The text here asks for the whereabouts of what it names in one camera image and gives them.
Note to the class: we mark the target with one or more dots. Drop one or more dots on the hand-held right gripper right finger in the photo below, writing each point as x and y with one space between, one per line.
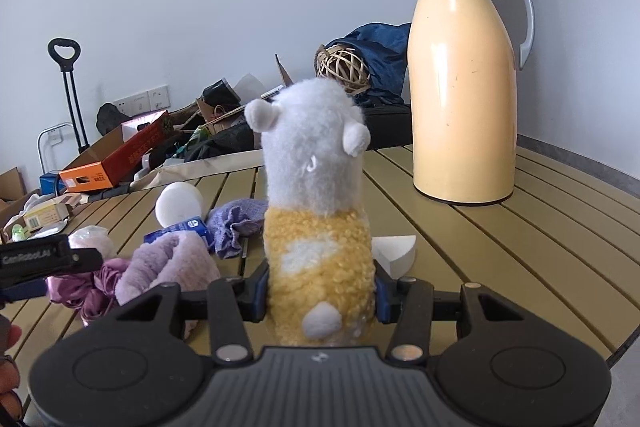
380 302

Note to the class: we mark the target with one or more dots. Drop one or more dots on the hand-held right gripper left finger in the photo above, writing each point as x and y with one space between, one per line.
259 294

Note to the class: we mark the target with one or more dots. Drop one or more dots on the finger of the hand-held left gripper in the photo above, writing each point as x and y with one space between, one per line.
87 259
27 291

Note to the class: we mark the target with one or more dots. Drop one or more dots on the clear plastic bag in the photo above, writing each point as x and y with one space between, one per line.
92 237

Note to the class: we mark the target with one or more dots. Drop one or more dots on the white foam wedge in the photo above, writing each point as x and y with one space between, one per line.
397 252

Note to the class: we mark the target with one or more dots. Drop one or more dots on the purple mesh cloth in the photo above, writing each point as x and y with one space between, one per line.
232 222

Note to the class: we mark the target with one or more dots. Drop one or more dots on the pink fluffy garment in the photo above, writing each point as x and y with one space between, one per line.
165 264

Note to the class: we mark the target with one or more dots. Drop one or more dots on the blue tissue pack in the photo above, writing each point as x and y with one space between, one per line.
192 227

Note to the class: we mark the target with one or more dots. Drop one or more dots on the white foam ball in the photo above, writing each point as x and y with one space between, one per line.
177 204

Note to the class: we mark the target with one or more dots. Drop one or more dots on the white and yellow alpaca plush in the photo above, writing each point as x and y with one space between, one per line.
305 157

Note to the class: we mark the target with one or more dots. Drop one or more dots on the person's left hand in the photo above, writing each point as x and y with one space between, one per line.
9 337

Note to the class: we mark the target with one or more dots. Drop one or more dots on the silver foil packet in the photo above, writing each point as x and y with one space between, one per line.
47 232

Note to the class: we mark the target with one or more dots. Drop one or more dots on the small green bottle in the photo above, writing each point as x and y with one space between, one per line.
19 233

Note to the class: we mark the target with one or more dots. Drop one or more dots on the beige carton box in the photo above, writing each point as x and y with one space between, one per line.
45 216

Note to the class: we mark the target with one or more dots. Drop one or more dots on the blue box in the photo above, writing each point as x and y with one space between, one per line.
50 184

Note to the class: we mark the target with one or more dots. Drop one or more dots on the orange cardboard box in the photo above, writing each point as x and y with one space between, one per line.
90 179

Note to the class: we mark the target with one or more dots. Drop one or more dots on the chrome tube rack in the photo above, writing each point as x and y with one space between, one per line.
55 125

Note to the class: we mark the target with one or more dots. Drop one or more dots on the black bag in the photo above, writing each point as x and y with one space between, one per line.
112 119

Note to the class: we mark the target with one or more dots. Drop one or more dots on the dark clothes pile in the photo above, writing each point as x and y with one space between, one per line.
220 142

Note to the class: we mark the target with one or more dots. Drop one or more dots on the olive folding slatted table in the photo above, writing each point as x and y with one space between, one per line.
525 232

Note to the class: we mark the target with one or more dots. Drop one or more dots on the yellow thermos jug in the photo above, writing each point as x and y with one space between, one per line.
460 97

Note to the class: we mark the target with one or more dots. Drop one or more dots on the open brown cardboard box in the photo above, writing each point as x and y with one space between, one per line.
285 74

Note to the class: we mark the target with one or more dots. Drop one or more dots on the wicker ball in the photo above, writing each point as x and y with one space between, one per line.
342 67

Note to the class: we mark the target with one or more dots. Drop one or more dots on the dark blue cloth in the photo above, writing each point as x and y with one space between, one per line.
385 52

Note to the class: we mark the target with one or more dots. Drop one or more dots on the white wall socket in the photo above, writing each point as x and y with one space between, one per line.
159 96
141 101
122 106
54 136

